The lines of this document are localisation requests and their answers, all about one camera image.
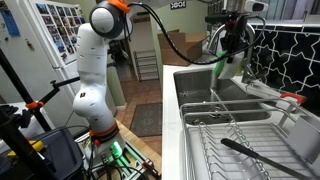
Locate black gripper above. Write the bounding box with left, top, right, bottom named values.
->
left=204, top=12, right=250, bottom=65

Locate green sponge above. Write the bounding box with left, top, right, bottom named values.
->
left=211, top=49, right=230, bottom=80

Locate white sponge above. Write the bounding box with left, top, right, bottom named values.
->
left=217, top=53, right=245, bottom=81

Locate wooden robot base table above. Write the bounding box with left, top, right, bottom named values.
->
left=74, top=119, right=163, bottom=180

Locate steel kitchen faucet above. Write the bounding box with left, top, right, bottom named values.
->
left=207, top=20, right=258, bottom=85

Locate brown cardboard box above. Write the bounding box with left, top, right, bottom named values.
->
left=157, top=29, right=206, bottom=67

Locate stainless steel sink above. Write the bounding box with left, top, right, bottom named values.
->
left=173, top=68, right=272, bottom=126

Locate black white patterned picture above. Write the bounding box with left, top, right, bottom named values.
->
left=169, top=0, right=187, bottom=10

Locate kitchen window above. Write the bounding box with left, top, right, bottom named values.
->
left=266, top=0, right=320, bottom=25

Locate dark patterned floor rug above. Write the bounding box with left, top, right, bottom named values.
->
left=129, top=102, right=164, bottom=138

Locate white utensil holder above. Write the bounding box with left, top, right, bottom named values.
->
left=287, top=114, right=320, bottom=165

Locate green printed part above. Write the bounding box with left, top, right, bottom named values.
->
left=109, top=141, right=126, bottom=160

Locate photo sheet on fridge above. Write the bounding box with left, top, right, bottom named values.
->
left=34, top=2, right=88, bottom=65

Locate dark blue storage bin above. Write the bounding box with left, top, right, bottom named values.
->
left=0, top=126, right=84, bottom=180

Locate black stand with orange clamp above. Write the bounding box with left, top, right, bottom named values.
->
left=0, top=48, right=82, bottom=133

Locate white refrigerator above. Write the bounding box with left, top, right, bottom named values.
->
left=0, top=0, right=118, bottom=141

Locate yellow tool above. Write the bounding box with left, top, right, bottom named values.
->
left=6, top=139, right=46, bottom=158

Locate blue paper note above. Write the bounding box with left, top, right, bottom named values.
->
left=0, top=8, right=21, bottom=37

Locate thick black tripod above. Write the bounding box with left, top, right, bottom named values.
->
left=0, top=104, right=58, bottom=180

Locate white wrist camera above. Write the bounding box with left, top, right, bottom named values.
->
left=244, top=0, right=270, bottom=14

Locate red curved handle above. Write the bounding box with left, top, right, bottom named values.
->
left=279, top=92, right=306, bottom=106

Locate metal wire dish rack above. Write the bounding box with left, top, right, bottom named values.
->
left=179, top=97, right=320, bottom=180

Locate red-handled clamp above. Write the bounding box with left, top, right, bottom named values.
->
left=141, top=159, right=162, bottom=178

